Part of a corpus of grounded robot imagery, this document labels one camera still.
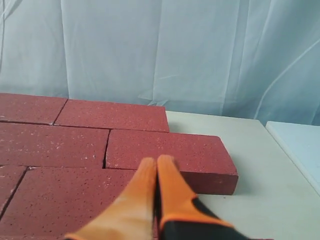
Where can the red brick under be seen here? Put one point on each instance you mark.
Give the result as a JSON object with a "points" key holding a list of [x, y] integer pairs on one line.
{"points": [[52, 146]]}

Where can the red brick second row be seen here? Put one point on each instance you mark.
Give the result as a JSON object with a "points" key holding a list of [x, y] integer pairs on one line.
{"points": [[10, 176]]}

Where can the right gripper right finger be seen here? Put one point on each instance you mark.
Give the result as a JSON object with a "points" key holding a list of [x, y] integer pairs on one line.
{"points": [[181, 215]]}

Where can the white backdrop cloth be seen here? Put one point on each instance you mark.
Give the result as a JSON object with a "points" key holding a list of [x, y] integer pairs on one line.
{"points": [[253, 59]]}

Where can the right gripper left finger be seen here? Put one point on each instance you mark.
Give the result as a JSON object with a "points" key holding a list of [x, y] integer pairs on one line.
{"points": [[131, 215]]}

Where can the white side table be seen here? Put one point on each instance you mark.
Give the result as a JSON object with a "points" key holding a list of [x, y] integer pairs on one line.
{"points": [[301, 143]]}

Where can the red brick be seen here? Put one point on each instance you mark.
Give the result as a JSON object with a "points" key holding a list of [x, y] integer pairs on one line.
{"points": [[112, 115], [202, 159], [22, 108], [52, 201]]}

